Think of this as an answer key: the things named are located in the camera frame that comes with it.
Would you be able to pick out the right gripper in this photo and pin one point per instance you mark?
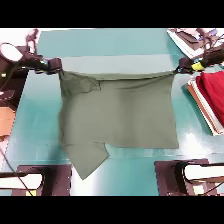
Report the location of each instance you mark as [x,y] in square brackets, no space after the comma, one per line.
[185,65]

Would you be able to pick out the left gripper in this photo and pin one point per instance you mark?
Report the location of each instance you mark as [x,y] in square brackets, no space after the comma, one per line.
[54,65]

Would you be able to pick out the olive green T-shirt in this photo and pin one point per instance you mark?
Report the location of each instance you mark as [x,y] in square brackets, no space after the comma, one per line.
[120,113]

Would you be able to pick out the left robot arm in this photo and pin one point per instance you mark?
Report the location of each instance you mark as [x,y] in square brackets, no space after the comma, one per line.
[29,59]

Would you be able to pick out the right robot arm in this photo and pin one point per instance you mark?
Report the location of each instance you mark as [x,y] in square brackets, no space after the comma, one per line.
[213,55]

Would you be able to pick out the red garment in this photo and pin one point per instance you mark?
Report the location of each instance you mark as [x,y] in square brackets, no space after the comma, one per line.
[213,93]

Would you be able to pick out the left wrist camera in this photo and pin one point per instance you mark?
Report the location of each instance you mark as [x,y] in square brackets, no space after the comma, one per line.
[32,41]

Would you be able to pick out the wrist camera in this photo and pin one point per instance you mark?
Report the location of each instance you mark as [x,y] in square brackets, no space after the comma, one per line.
[208,39]
[32,41]

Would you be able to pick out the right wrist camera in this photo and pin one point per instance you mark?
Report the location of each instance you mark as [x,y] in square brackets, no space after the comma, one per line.
[208,39]

